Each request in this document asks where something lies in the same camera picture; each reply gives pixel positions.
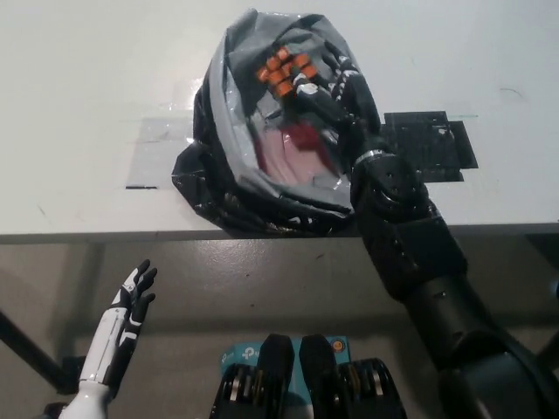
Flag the rubik's cube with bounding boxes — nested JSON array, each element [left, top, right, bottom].
[[255, 49, 318, 100]]

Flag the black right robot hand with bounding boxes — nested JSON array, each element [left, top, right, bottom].
[[293, 41, 394, 162]]

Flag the robot torso black blocks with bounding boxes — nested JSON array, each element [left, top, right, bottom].
[[211, 333, 405, 419]]

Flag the black tape square marker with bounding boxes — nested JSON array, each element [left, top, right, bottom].
[[378, 111, 480, 182]]

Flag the clear tape patch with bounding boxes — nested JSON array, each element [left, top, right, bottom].
[[126, 116, 196, 189]]

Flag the black table leg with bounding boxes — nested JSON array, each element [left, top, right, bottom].
[[536, 325, 559, 363], [0, 305, 86, 395]]

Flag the red flat packet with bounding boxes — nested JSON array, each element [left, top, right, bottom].
[[257, 121, 346, 181]]

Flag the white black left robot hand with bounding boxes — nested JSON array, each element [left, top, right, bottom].
[[80, 258, 159, 388]]

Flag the grey black plastic bag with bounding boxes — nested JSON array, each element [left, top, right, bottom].
[[170, 10, 381, 239]]

